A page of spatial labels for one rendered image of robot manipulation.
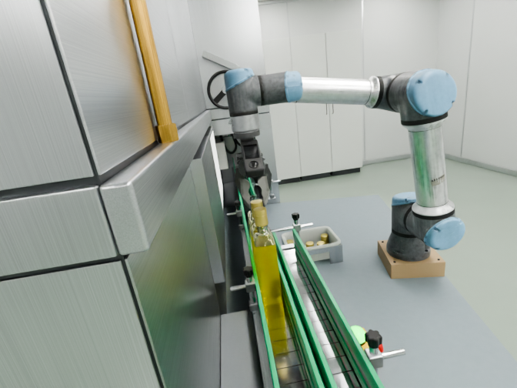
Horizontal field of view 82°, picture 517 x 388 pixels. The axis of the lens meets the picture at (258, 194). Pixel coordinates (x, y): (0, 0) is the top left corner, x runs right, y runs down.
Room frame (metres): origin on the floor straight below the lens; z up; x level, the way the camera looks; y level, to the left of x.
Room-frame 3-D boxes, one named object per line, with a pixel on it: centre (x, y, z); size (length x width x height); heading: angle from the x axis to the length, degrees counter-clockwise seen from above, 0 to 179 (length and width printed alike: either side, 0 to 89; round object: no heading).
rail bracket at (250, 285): (0.69, 0.08, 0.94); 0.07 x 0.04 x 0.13; 94
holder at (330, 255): (1.14, -0.16, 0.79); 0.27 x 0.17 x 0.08; 94
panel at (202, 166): (1.14, 0.17, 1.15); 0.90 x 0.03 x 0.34; 4
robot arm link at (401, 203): (0.98, -0.53, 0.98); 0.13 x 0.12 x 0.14; 4
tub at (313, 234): (1.14, -0.19, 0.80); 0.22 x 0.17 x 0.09; 94
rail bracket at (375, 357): (0.42, -0.19, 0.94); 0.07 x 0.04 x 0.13; 94
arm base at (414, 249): (0.99, -0.53, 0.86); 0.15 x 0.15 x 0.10
